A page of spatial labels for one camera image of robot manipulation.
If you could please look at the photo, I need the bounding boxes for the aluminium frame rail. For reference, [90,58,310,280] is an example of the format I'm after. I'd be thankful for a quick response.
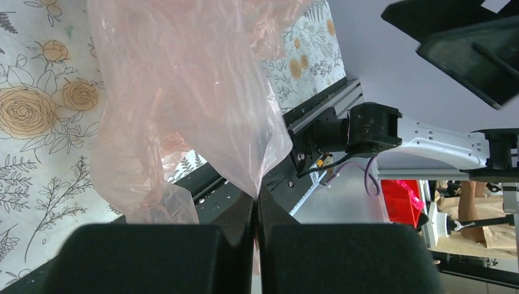
[285,79,366,216]

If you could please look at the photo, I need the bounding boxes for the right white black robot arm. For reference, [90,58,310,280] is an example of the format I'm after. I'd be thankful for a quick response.
[316,1,518,183]

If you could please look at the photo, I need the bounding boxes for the floral patterned table mat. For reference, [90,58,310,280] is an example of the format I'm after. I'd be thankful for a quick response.
[1,1,346,292]

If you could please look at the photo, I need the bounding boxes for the pink trash bag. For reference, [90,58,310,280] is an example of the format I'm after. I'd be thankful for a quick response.
[88,1,309,224]

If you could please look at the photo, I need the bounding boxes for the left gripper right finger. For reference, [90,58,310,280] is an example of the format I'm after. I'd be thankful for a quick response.
[255,186,444,293]

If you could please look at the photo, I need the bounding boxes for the red box outside cell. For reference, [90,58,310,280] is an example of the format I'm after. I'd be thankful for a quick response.
[381,179,425,228]

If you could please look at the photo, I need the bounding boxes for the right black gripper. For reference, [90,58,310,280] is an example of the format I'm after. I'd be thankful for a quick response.
[381,0,518,110]

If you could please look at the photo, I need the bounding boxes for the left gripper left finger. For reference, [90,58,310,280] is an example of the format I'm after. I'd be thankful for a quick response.
[42,194,256,293]

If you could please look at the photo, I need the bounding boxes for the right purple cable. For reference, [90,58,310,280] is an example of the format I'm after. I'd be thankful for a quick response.
[324,156,382,198]

